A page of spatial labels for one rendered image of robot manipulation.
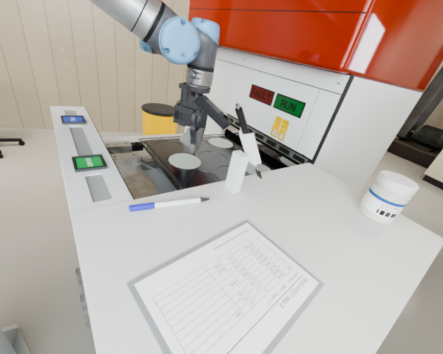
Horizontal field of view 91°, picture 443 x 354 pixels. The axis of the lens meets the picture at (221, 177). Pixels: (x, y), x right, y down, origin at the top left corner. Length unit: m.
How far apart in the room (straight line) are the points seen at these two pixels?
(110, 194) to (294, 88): 0.60
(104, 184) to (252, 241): 0.29
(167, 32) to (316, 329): 0.48
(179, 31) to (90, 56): 2.66
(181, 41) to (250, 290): 0.42
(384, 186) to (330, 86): 0.31
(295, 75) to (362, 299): 0.61
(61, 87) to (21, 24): 0.59
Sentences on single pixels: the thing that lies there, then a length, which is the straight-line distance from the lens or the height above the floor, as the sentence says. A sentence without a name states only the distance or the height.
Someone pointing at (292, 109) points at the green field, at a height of 1.09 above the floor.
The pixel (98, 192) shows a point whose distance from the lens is 0.45.
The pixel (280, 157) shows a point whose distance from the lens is 0.79.
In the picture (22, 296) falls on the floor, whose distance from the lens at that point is 1.56.
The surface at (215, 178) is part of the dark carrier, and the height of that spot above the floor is 0.90.
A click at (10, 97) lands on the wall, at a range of 3.34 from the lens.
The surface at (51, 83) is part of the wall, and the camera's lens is 3.20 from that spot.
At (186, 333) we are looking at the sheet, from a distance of 0.27.
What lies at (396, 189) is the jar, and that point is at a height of 1.05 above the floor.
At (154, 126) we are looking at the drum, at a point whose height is 0.45.
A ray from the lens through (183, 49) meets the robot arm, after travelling 0.46.
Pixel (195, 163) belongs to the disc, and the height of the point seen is 0.90.
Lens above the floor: 1.21
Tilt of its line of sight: 30 degrees down
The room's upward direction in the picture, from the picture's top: 13 degrees clockwise
